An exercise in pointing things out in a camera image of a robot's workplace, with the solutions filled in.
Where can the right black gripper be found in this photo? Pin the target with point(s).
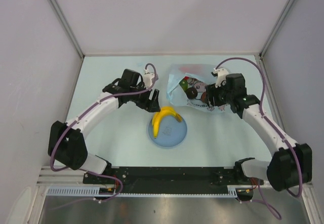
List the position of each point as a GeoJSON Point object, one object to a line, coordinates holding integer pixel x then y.
{"type": "Point", "coordinates": [211, 90]}

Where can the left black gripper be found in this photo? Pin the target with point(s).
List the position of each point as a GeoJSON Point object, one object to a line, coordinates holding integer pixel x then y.
{"type": "Point", "coordinates": [151, 105]}

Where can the yellow fake banana bunch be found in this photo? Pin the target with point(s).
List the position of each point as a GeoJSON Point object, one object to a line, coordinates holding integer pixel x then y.
{"type": "Point", "coordinates": [159, 116]}

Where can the brown round fake fruit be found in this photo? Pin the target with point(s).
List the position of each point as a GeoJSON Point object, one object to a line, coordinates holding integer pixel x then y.
{"type": "Point", "coordinates": [204, 98]}

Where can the light blue printed plastic bag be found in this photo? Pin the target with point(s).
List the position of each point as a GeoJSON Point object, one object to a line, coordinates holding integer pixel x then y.
{"type": "Point", "coordinates": [199, 77]}

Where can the tan fake walnut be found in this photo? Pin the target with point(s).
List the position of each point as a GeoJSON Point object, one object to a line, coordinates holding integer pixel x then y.
{"type": "Point", "coordinates": [191, 93]}

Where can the green yellow fake citrus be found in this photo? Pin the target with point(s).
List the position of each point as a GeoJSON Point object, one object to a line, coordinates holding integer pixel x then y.
{"type": "Point", "coordinates": [183, 84]}

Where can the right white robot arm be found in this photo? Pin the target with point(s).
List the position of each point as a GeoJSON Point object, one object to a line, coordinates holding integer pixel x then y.
{"type": "Point", "coordinates": [290, 164]}

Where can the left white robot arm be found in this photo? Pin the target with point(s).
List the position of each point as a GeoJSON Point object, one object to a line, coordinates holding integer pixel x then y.
{"type": "Point", "coordinates": [67, 142]}

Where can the blue plastic plate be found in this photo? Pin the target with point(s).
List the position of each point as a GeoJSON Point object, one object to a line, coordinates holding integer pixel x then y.
{"type": "Point", "coordinates": [171, 133]}

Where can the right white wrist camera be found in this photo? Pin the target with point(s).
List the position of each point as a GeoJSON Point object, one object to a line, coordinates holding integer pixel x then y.
{"type": "Point", "coordinates": [220, 74]}

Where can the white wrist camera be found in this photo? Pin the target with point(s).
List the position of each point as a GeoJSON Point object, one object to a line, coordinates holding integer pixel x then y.
{"type": "Point", "coordinates": [220, 74]}
{"type": "Point", "coordinates": [149, 78]}

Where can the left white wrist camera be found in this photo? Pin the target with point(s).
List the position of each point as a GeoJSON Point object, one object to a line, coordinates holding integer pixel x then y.
{"type": "Point", "coordinates": [149, 78]}

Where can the aluminium right side rail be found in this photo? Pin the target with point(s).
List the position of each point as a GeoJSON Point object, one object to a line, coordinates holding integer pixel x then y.
{"type": "Point", "coordinates": [270, 93]}

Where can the aluminium rail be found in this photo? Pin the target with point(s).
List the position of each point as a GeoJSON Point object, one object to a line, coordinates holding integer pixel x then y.
{"type": "Point", "coordinates": [63, 176]}
{"type": "Point", "coordinates": [270, 93]}

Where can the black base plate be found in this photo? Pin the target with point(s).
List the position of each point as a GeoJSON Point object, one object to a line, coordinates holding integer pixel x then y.
{"type": "Point", "coordinates": [178, 188]}

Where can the white slotted cable duct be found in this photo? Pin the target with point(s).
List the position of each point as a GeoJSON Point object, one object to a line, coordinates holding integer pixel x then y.
{"type": "Point", "coordinates": [98, 192]}

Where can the aluminium front rail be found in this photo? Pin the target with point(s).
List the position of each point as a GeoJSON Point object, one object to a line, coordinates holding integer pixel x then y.
{"type": "Point", "coordinates": [63, 176]}

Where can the aluminium corner post right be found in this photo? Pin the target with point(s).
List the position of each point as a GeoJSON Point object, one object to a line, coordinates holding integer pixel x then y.
{"type": "Point", "coordinates": [281, 19]}

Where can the aluminium corner post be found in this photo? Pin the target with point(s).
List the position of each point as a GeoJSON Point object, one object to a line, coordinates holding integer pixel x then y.
{"type": "Point", "coordinates": [281, 19]}
{"type": "Point", "coordinates": [66, 27]}

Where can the aluminium corner post left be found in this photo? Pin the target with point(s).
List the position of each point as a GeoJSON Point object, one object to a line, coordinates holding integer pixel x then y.
{"type": "Point", "coordinates": [66, 27]}

